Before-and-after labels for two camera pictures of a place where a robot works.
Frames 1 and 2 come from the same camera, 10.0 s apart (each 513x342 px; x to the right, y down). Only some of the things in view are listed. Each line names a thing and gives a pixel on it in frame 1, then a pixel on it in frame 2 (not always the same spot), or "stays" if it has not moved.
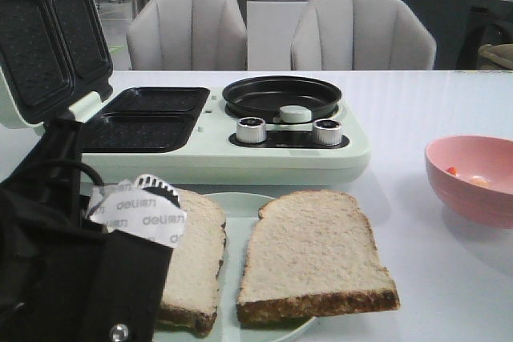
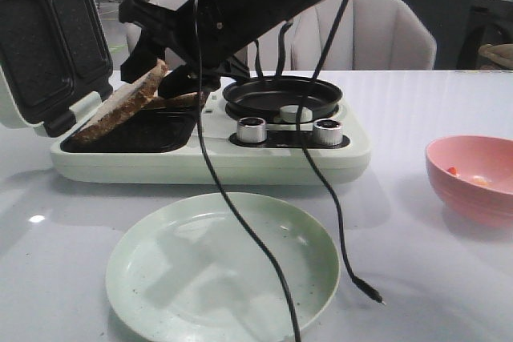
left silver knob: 251,130 stays
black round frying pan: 264,97 stays
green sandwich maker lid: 54,54 stays
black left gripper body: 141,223 to 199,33
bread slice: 187,304 to 176,101
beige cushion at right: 499,53 stays
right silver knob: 327,132 stays
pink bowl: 474,174 stays
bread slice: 313,254 to 124,104
